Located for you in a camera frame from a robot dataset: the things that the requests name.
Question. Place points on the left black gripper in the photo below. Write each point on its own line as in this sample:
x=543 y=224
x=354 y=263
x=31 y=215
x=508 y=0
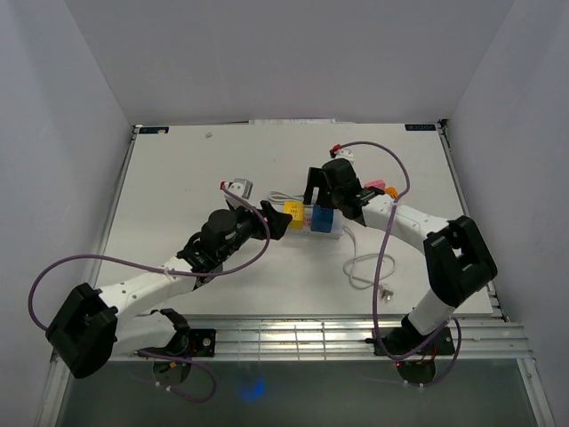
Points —
x=277 y=221

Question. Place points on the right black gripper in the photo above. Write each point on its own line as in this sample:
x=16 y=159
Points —
x=316 y=178

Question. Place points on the yellow cube socket adapter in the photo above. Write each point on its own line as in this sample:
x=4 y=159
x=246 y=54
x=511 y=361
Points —
x=296 y=210

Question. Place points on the blue cube socket adapter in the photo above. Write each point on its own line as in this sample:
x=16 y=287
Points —
x=321 y=219

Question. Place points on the white multicolour power strip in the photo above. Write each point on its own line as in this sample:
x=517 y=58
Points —
x=337 y=231

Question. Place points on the pink plug adapter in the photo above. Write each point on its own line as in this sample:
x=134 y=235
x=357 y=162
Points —
x=378 y=184

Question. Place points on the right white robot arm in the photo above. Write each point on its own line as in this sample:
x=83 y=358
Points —
x=458 y=261

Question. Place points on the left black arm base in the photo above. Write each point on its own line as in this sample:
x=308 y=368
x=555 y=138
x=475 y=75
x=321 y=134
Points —
x=200 y=342

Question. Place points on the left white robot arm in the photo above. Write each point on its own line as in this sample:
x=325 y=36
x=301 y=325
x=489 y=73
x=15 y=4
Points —
x=93 y=325

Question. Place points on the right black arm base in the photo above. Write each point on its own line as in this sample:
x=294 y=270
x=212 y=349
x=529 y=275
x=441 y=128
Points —
x=398 y=342

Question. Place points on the orange power strip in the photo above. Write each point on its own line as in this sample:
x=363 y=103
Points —
x=392 y=192

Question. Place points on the right blue corner label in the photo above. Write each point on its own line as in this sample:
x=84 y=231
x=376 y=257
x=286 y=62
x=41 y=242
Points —
x=420 y=128

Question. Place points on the blue corner label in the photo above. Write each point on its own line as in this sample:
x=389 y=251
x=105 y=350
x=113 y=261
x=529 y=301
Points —
x=154 y=130
x=420 y=128

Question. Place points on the left blue corner label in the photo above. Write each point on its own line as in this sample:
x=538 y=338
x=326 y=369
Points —
x=154 y=130

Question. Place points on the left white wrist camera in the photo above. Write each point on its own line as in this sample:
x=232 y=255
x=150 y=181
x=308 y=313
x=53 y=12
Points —
x=239 y=187

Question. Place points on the aluminium rail frame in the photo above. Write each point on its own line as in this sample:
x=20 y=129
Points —
x=313 y=339

